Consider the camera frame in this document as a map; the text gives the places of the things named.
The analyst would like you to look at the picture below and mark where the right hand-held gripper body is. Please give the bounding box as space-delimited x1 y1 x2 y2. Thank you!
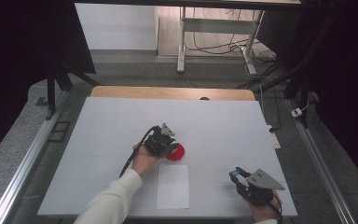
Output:
236 168 286 207

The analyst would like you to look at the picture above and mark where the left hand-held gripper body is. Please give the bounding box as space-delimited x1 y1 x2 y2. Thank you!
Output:
144 122 177 158

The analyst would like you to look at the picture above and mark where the round red ink pad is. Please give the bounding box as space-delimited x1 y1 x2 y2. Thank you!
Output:
166 143 186 162

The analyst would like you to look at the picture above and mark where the person's right hand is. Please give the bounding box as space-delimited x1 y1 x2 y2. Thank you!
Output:
244 189 282 223

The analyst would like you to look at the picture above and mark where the person's left hand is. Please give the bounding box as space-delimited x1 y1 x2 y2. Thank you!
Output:
131 144 161 177

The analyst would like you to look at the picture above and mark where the white paper sheet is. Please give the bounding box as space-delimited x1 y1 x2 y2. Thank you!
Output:
156 163 190 210

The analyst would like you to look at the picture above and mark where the black tripod stand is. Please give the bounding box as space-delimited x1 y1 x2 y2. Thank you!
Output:
44 60 101 121
236 18 337 129

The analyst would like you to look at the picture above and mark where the black curtain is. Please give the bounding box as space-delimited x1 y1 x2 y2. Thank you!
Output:
255 0 358 195
0 0 97 169

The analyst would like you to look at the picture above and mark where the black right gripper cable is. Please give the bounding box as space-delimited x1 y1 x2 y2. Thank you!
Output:
266 193 284 224

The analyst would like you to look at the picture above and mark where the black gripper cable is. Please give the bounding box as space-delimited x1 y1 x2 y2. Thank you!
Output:
266 193 284 224
118 126 157 179

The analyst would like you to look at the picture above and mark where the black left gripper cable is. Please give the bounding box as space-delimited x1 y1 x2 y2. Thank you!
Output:
118 126 157 179

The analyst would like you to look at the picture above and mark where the aluminium floor rail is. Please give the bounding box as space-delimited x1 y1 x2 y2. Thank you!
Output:
284 98 357 224
0 90 73 224

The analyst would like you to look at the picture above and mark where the bundle of floor cables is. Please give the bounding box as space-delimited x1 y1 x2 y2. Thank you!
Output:
185 7 278 63

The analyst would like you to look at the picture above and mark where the white desk frame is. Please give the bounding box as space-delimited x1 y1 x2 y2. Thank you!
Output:
176 6 266 77

